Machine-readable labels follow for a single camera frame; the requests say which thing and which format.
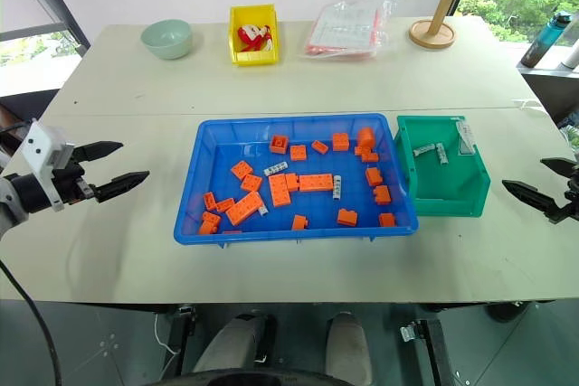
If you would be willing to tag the clear plastic bag with papers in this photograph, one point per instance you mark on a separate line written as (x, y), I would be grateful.
(344, 29)

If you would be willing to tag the pale green bowl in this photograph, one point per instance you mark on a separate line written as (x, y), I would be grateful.
(166, 40)

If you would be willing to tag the white bottle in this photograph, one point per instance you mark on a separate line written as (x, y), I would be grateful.
(572, 56)

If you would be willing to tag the yellow plastic bin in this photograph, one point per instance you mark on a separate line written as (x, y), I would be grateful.
(237, 42)

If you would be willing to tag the grey side table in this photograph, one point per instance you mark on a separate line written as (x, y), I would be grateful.
(549, 87)

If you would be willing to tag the blue plastic tray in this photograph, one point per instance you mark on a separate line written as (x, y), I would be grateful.
(253, 151)

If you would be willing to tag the grey rounded robot leg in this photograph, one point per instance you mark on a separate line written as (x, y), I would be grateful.
(230, 345)
(347, 350)

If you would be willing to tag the metal clamp bracket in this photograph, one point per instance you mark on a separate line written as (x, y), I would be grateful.
(412, 331)

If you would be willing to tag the tall orange block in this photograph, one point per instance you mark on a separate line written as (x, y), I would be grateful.
(367, 138)

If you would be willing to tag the dark rounded robot base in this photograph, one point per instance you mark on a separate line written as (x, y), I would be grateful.
(262, 379)

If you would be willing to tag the green plastic bin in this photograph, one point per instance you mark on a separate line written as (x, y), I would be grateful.
(445, 182)

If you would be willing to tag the blue water bottle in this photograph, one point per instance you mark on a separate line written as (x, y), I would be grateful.
(543, 42)

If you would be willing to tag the black table leg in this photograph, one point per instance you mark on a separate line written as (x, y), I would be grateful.
(436, 354)
(181, 341)

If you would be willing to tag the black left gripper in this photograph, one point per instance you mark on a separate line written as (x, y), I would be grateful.
(72, 187)

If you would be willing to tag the long orange block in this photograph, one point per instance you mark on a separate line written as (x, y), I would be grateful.
(316, 183)
(244, 208)
(279, 194)

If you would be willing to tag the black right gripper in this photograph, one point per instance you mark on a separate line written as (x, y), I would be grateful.
(572, 205)

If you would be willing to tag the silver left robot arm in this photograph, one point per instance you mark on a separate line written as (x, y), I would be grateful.
(6, 207)

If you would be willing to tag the orange plastic brick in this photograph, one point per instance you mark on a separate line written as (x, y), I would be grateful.
(279, 144)

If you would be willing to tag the small orange block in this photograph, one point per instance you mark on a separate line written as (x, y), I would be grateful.
(252, 183)
(347, 218)
(341, 142)
(299, 222)
(382, 194)
(210, 223)
(210, 201)
(224, 205)
(361, 150)
(292, 181)
(319, 147)
(387, 220)
(371, 157)
(241, 170)
(298, 153)
(374, 176)

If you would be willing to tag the black window frame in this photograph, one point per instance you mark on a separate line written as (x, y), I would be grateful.
(59, 2)

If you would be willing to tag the clear label card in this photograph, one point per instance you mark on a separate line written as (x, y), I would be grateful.
(466, 137)

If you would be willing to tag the wooden mug tree stand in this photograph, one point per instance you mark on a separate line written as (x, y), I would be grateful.
(432, 33)

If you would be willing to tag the red and white toy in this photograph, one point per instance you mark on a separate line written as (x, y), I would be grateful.
(254, 37)

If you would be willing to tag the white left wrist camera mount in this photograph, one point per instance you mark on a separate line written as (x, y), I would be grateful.
(41, 146)

